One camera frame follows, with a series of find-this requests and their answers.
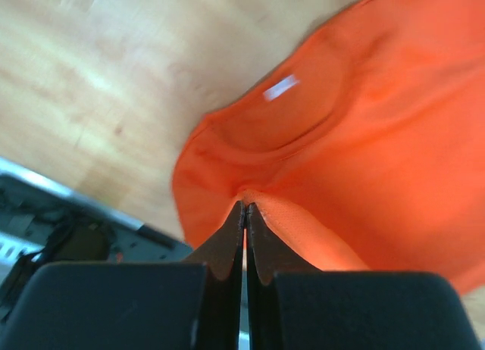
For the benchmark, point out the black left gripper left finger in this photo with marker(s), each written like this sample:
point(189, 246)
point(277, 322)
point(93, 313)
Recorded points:
point(221, 256)

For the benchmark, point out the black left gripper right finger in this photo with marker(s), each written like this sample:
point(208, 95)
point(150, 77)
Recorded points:
point(267, 257)

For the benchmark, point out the orange t shirt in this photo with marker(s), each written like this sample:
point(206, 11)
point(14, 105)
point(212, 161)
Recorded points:
point(364, 150)

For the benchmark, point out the black base plate strip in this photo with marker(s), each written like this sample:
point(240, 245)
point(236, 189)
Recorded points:
point(39, 228)

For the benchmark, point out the aluminium frame rail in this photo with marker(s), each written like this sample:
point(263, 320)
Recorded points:
point(67, 194)

